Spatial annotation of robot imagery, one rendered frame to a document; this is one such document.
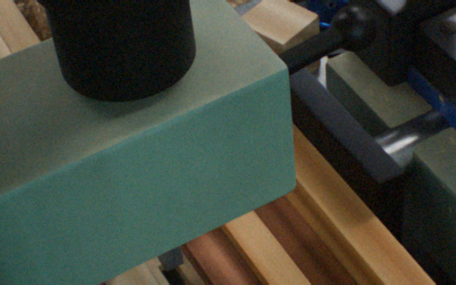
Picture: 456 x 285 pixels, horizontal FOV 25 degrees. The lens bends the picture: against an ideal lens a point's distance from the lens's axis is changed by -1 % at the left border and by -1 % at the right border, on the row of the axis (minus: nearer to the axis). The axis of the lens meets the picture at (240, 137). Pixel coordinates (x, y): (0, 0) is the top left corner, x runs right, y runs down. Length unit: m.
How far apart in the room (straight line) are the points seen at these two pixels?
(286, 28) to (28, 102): 0.25
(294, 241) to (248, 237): 0.02
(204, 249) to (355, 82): 0.12
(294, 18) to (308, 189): 0.17
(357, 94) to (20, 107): 0.21
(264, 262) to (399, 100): 0.12
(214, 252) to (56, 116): 0.13
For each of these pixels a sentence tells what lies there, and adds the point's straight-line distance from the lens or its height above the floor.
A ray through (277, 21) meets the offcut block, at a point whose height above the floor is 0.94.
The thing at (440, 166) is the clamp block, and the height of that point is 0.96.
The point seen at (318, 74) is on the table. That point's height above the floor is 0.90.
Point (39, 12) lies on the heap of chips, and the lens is 0.69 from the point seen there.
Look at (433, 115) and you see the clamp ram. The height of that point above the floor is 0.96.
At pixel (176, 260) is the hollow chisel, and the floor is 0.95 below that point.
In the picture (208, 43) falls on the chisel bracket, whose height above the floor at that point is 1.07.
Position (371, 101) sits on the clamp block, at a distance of 0.53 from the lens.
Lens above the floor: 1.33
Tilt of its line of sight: 45 degrees down
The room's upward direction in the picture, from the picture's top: 7 degrees counter-clockwise
